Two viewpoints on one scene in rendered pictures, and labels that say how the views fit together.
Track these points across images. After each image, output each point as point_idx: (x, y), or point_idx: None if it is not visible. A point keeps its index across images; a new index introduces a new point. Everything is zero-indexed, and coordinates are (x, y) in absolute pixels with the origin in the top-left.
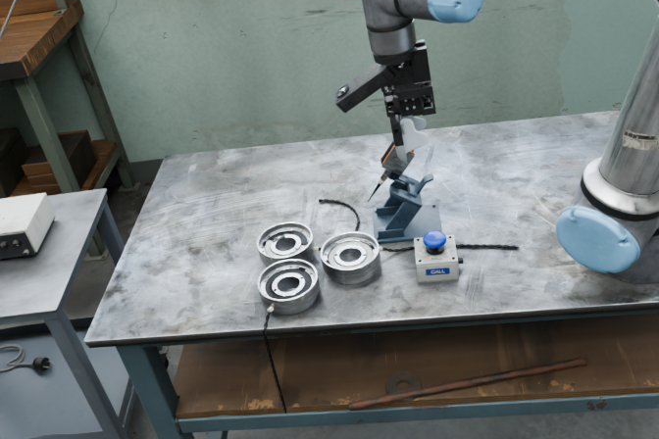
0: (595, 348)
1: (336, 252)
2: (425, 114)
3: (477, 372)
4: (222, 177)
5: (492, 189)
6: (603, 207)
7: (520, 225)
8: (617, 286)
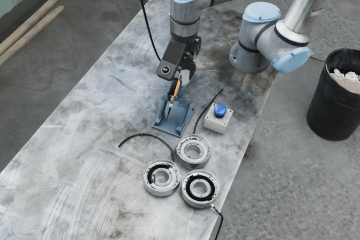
0: None
1: (187, 155)
2: (197, 53)
3: None
4: (36, 192)
5: None
6: (302, 44)
7: (207, 80)
8: (264, 74)
